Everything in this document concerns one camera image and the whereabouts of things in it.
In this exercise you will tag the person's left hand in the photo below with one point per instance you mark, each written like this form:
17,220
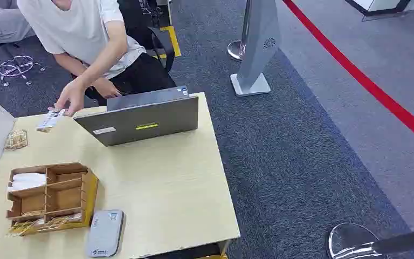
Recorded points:
72,98

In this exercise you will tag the person's right hand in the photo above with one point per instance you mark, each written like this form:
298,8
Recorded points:
106,88

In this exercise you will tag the white printed card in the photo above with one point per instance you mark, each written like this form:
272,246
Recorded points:
51,120

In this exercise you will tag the grey laptop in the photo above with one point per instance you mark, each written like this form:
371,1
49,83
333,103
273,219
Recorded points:
139,119

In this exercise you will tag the person in white shirt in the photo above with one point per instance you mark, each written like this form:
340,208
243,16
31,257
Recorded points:
82,32

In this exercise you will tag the chrome chair base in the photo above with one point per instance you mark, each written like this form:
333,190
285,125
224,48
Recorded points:
16,68

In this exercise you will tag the small patterned card pile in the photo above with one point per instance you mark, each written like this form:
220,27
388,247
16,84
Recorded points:
16,139

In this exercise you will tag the black office chair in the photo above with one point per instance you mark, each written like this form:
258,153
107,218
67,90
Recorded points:
146,25

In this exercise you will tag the wooden compartment box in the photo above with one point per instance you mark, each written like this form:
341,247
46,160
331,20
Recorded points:
66,198

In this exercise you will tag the person in grey clothes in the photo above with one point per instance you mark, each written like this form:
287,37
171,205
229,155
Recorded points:
0,21

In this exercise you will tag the grey card reader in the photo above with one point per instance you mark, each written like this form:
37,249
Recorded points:
105,233

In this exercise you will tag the grey standing sign kiosk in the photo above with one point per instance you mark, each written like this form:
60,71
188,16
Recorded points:
258,43

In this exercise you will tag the red barrier belt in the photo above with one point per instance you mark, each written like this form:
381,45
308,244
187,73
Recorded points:
364,81

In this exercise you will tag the white black-edged platform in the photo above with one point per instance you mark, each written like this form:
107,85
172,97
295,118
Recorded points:
378,6

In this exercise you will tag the chrome stanchion base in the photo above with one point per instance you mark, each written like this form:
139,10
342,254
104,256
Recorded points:
350,243

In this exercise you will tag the chrome stanchion post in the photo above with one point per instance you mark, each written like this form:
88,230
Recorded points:
238,48

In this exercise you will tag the black stanchion post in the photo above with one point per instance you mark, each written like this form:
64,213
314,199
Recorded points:
407,241

